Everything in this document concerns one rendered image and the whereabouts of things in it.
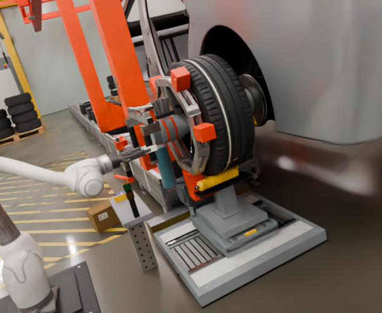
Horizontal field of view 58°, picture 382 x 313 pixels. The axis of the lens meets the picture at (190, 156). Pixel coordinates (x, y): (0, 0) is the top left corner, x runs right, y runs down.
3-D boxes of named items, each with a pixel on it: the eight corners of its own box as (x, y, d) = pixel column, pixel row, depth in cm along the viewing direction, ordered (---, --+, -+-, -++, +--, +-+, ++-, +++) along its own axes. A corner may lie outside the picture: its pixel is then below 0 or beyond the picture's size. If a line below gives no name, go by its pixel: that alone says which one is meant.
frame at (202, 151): (217, 179, 179) (191, 74, 162) (206, 184, 177) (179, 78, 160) (179, 158, 228) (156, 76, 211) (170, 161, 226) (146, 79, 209)
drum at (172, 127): (192, 136, 191) (186, 112, 186) (157, 149, 184) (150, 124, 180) (183, 133, 203) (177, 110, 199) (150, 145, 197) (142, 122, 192)
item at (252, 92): (271, 127, 199) (259, 72, 190) (260, 131, 196) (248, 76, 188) (243, 123, 228) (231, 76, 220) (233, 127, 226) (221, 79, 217)
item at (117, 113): (154, 115, 432) (146, 89, 422) (115, 129, 416) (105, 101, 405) (151, 114, 447) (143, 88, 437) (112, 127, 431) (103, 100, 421)
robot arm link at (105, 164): (103, 177, 161) (115, 172, 163) (97, 159, 158) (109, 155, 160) (100, 172, 169) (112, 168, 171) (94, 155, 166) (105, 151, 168)
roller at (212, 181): (243, 175, 199) (241, 166, 197) (198, 194, 190) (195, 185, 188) (238, 172, 204) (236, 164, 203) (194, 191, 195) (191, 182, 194)
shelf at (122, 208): (153, 217, 192) (152, 212, 191) (125, 229, 187) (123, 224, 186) (135, 194, 231) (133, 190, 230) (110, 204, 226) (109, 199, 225)
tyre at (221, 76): (223, 169, 233) (272, 153, 170) (192, 181, 225) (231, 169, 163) (187, 79, 235) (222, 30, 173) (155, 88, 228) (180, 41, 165)
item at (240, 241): (279, 233, 206) (277, 219, 203) (228, 259, 195) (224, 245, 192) (236, 206, 251) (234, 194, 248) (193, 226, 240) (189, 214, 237)
